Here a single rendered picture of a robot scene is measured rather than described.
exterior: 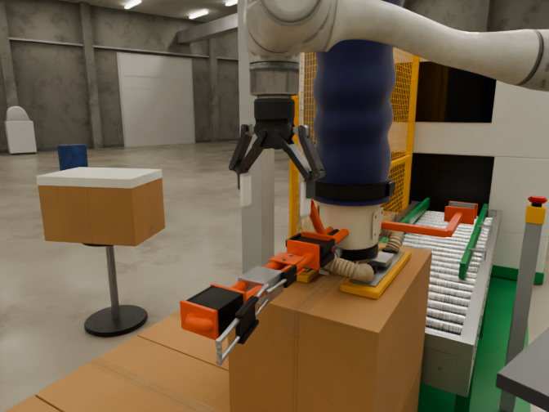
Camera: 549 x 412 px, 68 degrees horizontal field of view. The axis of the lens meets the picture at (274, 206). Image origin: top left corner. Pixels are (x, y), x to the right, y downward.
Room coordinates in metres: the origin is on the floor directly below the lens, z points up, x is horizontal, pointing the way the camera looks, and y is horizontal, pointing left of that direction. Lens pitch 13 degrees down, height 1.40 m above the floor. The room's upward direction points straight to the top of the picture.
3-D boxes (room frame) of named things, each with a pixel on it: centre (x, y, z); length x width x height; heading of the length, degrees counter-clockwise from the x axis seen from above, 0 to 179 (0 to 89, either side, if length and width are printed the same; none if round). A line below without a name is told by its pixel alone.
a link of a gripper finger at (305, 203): (0.74, -0.06, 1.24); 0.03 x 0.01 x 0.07; 148
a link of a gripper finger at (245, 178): (0.81, 0.06, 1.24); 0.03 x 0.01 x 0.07; 148
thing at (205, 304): (0.63, 0.10, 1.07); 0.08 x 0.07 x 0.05; 149
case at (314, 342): (1.13, -0.20, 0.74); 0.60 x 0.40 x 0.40; 149
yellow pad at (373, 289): (1.09, -0.30, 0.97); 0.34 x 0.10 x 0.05; 149
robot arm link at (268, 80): (0.78, 0.00, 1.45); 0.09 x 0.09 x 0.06
